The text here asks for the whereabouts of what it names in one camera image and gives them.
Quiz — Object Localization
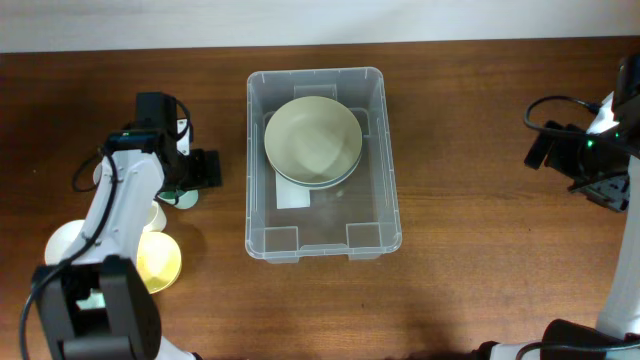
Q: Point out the clear plastic storage container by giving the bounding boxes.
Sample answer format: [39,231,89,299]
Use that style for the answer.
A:
[245,67,403,264]

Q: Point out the green cup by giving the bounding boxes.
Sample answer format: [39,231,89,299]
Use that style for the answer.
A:
[157,190,199,210]

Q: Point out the white bowl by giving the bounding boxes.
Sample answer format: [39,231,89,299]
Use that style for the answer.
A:
[44,220,84,265]

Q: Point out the grey cup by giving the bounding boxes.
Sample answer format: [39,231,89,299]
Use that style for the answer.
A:
[92,163,102,185]

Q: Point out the blue bowl plate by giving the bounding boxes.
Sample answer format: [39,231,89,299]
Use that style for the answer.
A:
[269,151,364,190]

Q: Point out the white label in container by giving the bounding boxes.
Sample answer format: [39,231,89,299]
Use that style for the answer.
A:
[275,173,311,210]

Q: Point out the yellow bowl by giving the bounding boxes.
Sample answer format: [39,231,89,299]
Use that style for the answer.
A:
[136,232,182,294]

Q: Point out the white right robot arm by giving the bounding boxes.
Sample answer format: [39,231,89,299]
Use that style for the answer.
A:
[471,87,639,360]

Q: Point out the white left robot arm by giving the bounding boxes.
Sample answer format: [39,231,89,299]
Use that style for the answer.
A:
[28,130,198,359]

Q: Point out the cream cup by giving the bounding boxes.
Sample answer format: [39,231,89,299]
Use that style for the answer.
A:
[143,201,167,232]

